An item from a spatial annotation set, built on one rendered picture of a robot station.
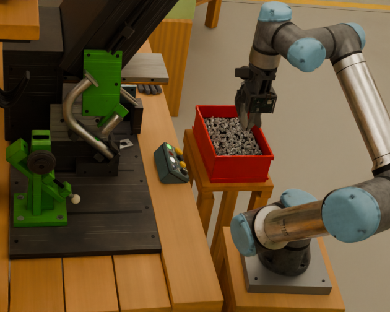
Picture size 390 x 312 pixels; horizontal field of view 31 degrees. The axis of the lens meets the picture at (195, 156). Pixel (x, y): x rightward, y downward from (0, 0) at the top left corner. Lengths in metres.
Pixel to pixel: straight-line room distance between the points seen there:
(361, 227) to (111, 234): 0.81
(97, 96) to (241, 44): 2.99
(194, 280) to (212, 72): 2.85
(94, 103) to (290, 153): 2.06
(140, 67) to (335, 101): 2.49
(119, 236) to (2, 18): 0.72
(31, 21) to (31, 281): 0.69
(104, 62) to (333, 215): 0.92
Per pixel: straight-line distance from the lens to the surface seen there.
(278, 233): 1.76
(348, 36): 1.67
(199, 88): 4.45
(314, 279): 2.06
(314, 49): 1.57
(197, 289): 1.91
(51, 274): 1.94
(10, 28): 1.66
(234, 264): 2.07
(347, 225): 1.52
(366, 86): 1.64
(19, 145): 1.92
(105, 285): 1.92
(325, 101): 4.62
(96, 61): 2.13
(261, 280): 2.00
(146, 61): 2.37
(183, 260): 1.98
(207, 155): 2.44
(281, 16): 1.63
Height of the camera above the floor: 2.31
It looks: 37 degrees down
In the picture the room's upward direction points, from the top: 10 degrees clockwise
